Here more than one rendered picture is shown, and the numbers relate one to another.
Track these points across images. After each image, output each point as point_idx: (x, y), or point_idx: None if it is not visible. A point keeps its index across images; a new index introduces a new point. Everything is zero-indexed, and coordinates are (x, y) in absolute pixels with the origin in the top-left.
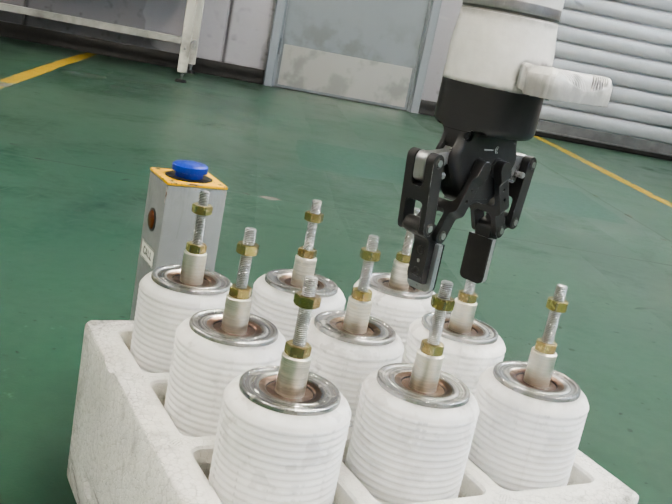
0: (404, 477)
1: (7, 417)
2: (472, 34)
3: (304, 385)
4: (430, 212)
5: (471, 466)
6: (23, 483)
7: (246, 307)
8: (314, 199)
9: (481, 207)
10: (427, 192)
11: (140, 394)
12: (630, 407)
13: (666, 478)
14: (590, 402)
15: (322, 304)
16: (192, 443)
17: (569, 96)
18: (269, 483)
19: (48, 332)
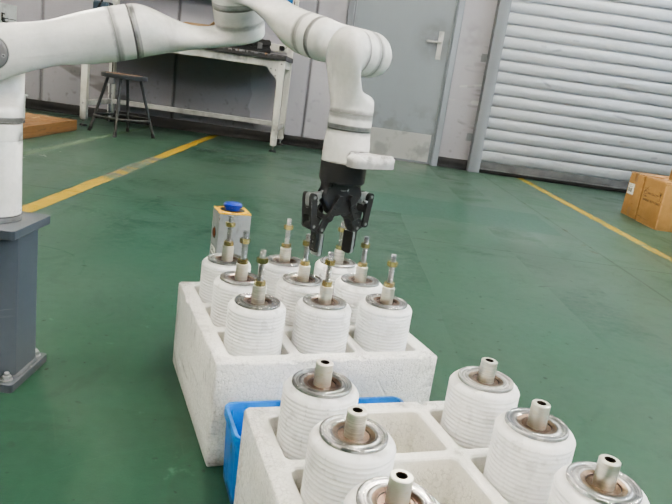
0: (312, 342)
1: (145, 336)
2: (328, 140)
3: (263, 298)
4: (313, 219)
5: (353, 342)
6: (151, 363)
7: (245, 268)
8: (288, 218)
9: (346, 217)
10: (310, 210)
11: (199, 311)
12: (506, 338)
13: (510, 372)
14: (481, 335)
15: (292, 270)
16: (218, 329)
17: (365, 166)
18: (245, 340)
19: (170, 298)
